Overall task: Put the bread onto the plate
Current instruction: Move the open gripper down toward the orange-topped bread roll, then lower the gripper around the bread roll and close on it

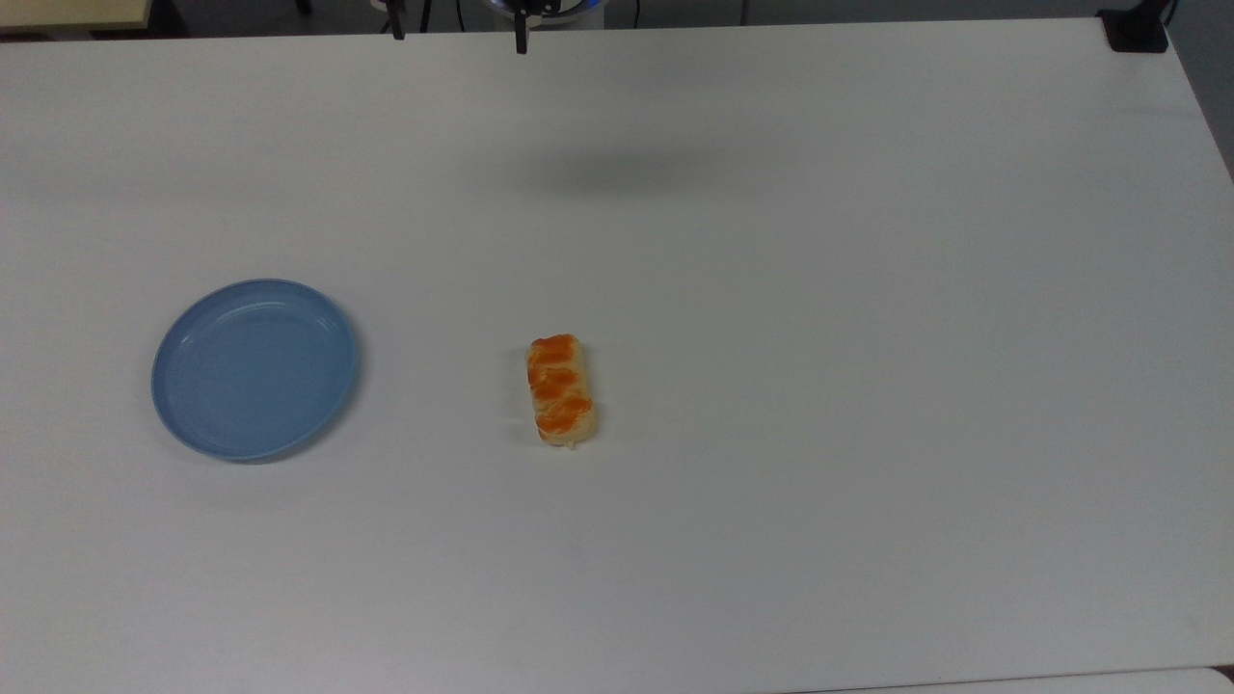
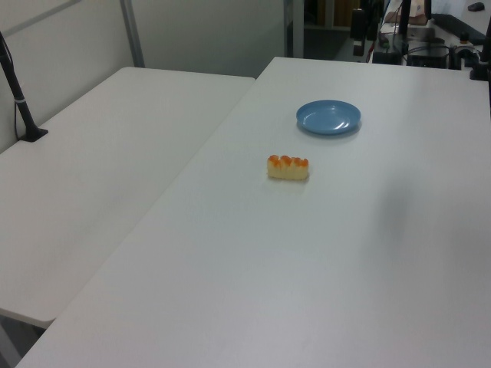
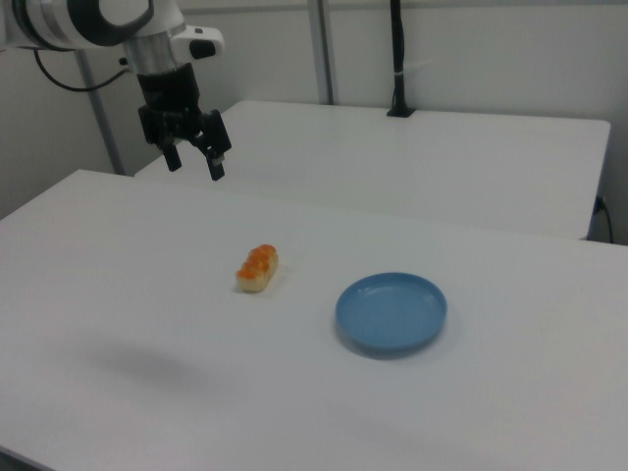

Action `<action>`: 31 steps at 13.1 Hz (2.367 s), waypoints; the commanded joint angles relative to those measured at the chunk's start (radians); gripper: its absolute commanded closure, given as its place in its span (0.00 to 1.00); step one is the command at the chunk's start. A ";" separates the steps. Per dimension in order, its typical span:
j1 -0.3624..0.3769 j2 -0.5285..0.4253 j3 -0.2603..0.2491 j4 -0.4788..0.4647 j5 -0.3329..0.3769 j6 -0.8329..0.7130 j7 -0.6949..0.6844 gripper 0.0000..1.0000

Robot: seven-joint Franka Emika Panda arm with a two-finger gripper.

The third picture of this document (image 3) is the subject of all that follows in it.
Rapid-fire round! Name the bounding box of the grey metal partition post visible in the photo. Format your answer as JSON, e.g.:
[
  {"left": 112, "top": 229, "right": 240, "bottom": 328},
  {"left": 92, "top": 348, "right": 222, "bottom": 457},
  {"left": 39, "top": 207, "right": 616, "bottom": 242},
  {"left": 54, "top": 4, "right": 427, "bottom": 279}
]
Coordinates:
[
  {"left": 74, "top": 47, "right": 125, "bottom": 176},
  {"left": 307, "top": 0, "right": 340, "bottom": 105}
]

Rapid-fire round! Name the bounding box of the blue round plate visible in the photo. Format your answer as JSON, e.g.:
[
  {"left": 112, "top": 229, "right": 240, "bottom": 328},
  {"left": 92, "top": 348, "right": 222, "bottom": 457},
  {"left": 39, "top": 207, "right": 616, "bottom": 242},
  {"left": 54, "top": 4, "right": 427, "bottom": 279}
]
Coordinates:
[{"left": 335, "top": 273, "right": 448, "bottom": 353}]

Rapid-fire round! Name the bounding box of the white side table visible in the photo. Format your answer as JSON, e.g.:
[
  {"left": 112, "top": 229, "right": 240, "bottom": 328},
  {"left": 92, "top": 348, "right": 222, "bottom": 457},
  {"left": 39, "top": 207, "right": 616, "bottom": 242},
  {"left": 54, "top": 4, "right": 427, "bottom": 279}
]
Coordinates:
[{"left": 134, "top": 100, "right": 612, "bottom": 241}]

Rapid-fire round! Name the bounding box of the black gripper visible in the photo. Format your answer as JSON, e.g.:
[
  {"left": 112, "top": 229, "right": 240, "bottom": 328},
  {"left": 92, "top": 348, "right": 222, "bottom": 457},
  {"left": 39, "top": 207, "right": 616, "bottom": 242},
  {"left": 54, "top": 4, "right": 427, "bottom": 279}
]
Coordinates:
[{"left": 135, "top": 64, "right": 233, "bottom": 182}]

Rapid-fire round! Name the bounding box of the black power cable with plug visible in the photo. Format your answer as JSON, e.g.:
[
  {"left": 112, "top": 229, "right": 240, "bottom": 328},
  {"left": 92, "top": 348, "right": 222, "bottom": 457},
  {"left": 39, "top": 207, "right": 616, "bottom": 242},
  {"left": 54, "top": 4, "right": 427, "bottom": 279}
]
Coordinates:
[{"left": 594, "top": 194, "right": 615, "bottom": 244}]

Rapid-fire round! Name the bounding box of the bread with orange topping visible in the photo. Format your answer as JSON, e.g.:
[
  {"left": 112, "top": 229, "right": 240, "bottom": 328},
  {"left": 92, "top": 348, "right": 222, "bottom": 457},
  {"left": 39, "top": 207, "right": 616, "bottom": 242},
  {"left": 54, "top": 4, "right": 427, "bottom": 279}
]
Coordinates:
[{"left": 235, "top": 242, "right": 281, "bottom": 294}]

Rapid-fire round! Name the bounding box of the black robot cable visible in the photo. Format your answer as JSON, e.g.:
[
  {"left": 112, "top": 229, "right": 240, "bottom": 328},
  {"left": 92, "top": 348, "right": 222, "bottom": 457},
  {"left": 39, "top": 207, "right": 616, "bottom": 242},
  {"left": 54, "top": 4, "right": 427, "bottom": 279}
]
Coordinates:
[{"left": 32, "top": 47, "right": 132, "bottom": 93}]

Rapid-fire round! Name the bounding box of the black camera pole with base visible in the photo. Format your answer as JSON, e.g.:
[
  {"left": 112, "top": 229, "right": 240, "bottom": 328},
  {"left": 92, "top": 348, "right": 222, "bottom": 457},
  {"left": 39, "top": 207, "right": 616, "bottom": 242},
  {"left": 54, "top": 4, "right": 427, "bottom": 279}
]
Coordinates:
[{"left": 386, "top": 0, "right": 417, "bottom": 119}]

